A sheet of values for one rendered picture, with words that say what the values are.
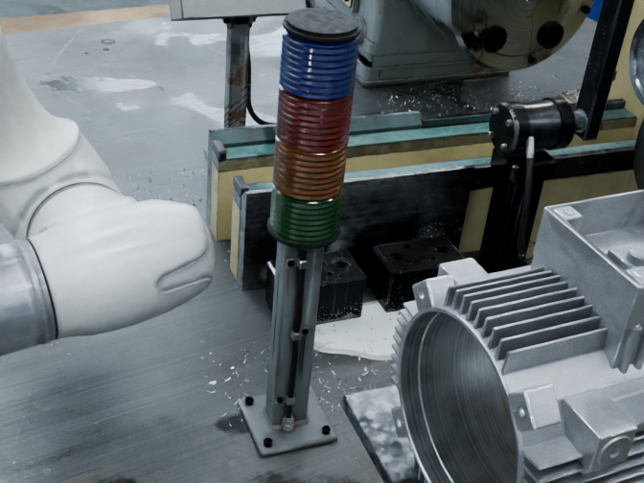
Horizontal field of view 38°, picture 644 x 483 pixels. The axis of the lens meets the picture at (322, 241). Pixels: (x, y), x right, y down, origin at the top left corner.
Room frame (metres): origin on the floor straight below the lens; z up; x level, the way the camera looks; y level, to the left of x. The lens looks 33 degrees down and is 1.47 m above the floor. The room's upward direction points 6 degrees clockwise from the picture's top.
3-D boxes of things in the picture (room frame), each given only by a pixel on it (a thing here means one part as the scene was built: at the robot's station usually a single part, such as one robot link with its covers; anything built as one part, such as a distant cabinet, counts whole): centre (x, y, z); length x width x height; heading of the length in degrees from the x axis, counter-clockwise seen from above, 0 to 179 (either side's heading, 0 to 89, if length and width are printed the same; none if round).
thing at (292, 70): (0.69, 0.02, 1.19); 0.06 x 0.06 x 0.04
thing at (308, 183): (0.69, 0.02, 1.10); 0.06 x 0.06 x 0.04
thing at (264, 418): (0.69, 0.02, 1.01); 0.08 x 0.08 x 0.42; 24
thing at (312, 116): (0.69, 0.02, 1.14); 0.06 x 0.06 x 0.04
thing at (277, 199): (0.69, 0.02, 1.05); 0.06 x 0.06 x 0.04
